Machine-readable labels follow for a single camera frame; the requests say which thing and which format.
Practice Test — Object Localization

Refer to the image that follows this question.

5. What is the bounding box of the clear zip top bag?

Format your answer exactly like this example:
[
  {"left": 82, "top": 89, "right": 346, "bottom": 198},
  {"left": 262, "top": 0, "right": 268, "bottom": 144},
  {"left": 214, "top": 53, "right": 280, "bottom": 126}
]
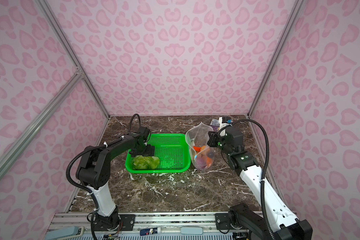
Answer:
[{"left": 185, "top": 123, "right": 215, "bottom": 171}]

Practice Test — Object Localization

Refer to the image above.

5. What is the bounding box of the orange carrot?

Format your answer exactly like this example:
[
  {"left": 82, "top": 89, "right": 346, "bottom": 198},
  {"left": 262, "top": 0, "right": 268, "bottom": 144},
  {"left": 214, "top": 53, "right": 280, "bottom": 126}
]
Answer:
[{"left": 193, "top": 145, "right": 209, "bottom": 153}]

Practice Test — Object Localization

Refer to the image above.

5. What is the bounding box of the purple red onion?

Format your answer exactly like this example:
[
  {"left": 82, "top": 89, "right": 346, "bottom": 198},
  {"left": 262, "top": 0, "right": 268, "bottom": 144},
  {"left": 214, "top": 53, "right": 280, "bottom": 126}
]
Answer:
[{"left": 196, "top": 155, "right": 213, "bottom": 170}]

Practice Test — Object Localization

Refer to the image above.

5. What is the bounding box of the orange toy pumpkin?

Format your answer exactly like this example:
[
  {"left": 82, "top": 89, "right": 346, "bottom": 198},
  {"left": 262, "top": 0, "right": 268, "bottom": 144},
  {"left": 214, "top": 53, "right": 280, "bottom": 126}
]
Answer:
[{"left": 206, "top": 150, "right": 215, "bottom": 168}]

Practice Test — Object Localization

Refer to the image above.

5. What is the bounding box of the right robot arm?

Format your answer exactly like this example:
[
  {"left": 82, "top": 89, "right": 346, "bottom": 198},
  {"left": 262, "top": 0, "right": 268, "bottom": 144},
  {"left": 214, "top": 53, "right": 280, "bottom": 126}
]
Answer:
[{"left": 208, "top": 126, "right": 313, "bottom": 240}]

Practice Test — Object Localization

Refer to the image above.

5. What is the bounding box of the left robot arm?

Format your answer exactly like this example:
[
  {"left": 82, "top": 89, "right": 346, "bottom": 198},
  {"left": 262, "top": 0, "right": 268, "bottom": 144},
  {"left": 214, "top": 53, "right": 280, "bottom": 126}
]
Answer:
[{"left": 76, "top": 127, "right": 155, "bottom": 230}]

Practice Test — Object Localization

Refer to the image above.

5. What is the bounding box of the green cabbage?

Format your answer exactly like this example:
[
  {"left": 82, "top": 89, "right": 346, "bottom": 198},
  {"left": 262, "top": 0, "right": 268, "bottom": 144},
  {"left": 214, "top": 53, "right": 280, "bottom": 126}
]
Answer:
[{"left": 132, "top": 155, "right": 160, "bottom": 170}]

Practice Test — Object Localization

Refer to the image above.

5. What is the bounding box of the green plastic perforated basket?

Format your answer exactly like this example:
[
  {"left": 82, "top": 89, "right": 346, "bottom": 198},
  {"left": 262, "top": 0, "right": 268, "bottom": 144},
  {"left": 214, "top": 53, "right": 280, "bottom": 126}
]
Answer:
[{"left": 125, "top": 134, "right": 191, "bottom": 174}]

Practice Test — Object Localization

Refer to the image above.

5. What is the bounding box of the blue white small battery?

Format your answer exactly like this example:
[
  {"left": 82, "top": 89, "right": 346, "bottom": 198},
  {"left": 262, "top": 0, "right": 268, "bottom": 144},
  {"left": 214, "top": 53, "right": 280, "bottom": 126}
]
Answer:
[{"left": 140, "top": 227, "right": 161, "bottom": 236}]

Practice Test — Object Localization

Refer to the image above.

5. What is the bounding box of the grey oval pad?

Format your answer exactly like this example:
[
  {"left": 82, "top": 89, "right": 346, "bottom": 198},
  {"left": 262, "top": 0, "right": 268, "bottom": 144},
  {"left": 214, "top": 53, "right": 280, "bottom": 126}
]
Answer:
[{"left": 181, "top": 227, "right": 204, "bottom": 235}]

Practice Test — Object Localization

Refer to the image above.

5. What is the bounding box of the grey teal device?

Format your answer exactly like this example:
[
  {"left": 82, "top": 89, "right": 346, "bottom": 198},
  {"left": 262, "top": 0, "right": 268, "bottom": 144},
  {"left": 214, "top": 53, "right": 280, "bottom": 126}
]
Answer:
[{"left": 45, "top": 226, "right": 84, "bottom": 240}]

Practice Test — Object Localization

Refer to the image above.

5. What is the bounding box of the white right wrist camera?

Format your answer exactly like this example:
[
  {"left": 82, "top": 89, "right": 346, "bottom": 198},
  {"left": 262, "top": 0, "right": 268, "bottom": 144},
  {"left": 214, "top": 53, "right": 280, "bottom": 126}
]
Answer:
[{"left": 219, "top": 116, "right": 232, "bottom": 129}]

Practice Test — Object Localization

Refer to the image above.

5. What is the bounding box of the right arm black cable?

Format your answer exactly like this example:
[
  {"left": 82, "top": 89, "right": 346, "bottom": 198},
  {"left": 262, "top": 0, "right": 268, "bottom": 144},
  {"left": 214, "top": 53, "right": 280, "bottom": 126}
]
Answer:
[{"left": 217, "top": 118, "right": 277, "bottom": 240}]

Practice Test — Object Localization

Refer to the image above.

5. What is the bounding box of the aluminium mounting rail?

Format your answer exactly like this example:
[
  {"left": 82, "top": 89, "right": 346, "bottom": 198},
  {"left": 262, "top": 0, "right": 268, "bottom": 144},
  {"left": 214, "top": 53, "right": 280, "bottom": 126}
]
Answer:
[{"left": 43, "top": 209, "right": 304, "bottom": 240}]

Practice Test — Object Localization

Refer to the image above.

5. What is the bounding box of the aluminium diagonal frame bar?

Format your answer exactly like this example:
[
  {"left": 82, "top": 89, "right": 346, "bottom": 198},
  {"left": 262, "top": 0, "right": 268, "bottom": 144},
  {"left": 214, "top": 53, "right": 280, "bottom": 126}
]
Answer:
[{"left": 0, "top": 71, "right": 83, "bottom": 181}]

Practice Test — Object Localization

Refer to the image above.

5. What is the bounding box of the right aluminium corner post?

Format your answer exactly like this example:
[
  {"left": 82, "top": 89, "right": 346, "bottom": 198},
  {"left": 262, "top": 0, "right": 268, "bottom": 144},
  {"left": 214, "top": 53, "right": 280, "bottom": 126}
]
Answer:
[{"left": 247, "top": 0, "right": 307, "bottom": 119}]

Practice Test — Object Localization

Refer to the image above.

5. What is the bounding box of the aluminium corner frame post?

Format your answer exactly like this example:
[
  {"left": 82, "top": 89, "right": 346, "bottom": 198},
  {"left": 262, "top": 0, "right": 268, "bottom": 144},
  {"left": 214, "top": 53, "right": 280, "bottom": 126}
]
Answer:
[{"left": 36, "top": 0, "right": 111, "bottom": 120}]

